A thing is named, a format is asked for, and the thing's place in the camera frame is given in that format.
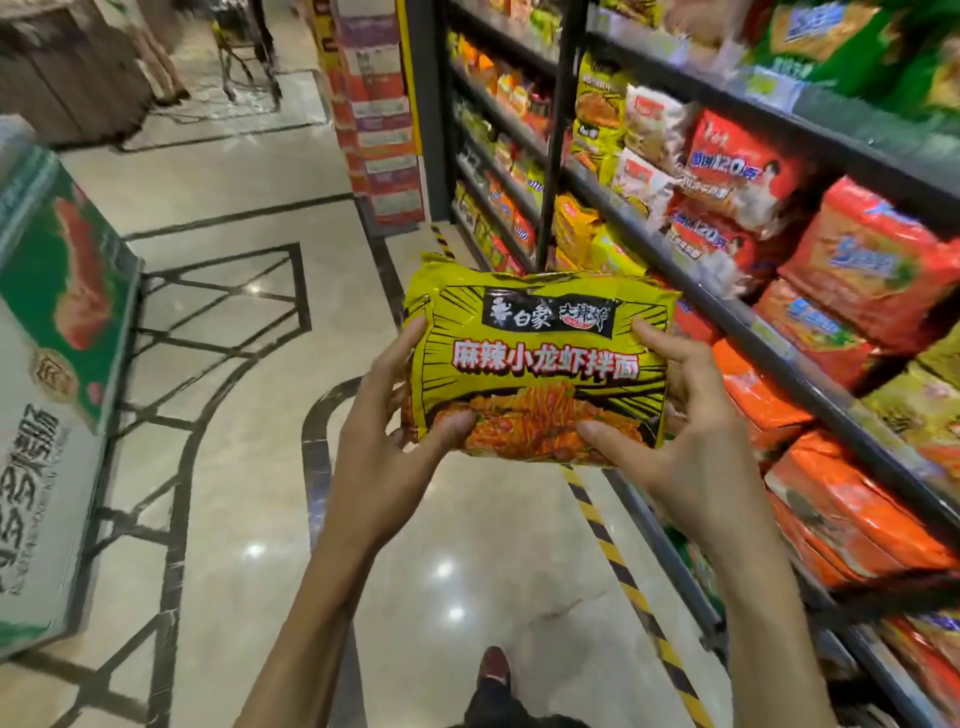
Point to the person's left hand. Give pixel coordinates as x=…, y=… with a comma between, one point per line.
x=375, y=480

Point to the green white printed carton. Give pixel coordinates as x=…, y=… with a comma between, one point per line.
x=52, y=450

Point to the yellow black striped noodles packet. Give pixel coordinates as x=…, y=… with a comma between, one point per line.
x=540, y=352

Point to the metal shopping cart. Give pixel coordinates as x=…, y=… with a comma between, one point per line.
x=244, y=52

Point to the noodle packets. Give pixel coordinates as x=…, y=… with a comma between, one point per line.
x=870, y=262

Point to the stack of printed cartons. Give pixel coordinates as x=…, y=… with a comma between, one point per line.
x=379, y=112

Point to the person's left shoe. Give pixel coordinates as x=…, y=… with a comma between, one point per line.
x=495, y=667

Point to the person's right hand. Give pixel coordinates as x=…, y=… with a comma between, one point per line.
x=705, y=480

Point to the person's dark trousers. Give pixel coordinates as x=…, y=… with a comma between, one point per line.
x=525, y=712

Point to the dark wooden display stand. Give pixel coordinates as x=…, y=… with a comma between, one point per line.
x=67, y=75

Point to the black metal store shelving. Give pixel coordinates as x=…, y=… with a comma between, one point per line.
x=559, y=150

